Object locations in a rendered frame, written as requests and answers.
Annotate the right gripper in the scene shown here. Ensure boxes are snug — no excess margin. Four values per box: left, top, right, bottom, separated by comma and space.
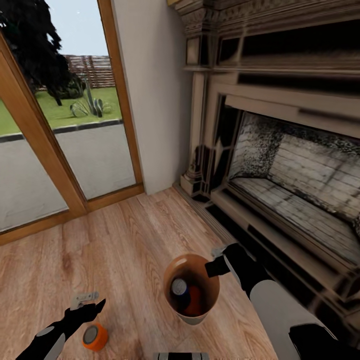
204, 256, 228, 278

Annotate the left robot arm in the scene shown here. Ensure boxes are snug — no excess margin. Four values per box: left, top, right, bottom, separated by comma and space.
15, 291, 106, 360

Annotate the can of soda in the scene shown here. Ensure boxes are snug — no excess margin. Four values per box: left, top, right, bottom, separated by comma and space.
171, 278, 192, 309
83, 324, 108, 352
184, 285, 202, 317

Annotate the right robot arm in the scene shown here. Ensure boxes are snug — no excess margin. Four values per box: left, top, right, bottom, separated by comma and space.
204, 243, 360, 360

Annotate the trash can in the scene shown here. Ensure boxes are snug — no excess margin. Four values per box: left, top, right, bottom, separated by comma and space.
162, 253, 220, 325

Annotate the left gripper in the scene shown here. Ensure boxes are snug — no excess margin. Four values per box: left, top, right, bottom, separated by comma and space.
63, 299, 106, 333

